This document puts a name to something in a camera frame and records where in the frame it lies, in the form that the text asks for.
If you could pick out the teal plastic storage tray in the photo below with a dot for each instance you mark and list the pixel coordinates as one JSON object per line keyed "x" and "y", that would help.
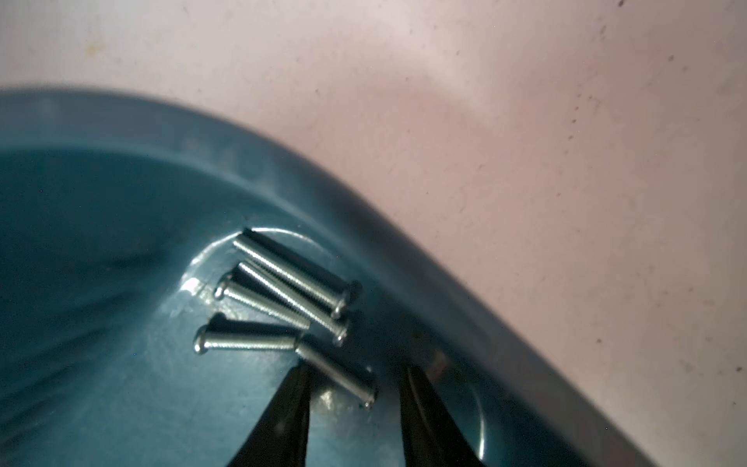
{"x": 118, "y": 216}

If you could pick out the silver screw twelve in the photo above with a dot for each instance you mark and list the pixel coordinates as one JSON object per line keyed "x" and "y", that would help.
{"x": 337, "y": 301}

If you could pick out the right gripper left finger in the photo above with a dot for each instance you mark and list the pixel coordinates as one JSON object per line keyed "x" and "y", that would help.
{"x": 280, "y": 436}

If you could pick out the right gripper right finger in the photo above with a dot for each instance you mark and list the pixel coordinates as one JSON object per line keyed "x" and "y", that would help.
{"x": 430, "y": 435}

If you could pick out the silver screw eight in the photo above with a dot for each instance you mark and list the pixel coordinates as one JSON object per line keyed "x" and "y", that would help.
{"x": 363, "y": 391}

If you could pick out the silver screw ten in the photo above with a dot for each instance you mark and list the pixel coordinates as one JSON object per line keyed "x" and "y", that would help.
{"x": 228, "y": 288}

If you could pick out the silver screw eleven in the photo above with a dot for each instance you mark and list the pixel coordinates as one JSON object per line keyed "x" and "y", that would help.
{"x": 297, "y": 301}

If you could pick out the silver screw nine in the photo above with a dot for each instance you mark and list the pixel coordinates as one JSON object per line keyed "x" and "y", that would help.
{"x": 207, "y": 339}

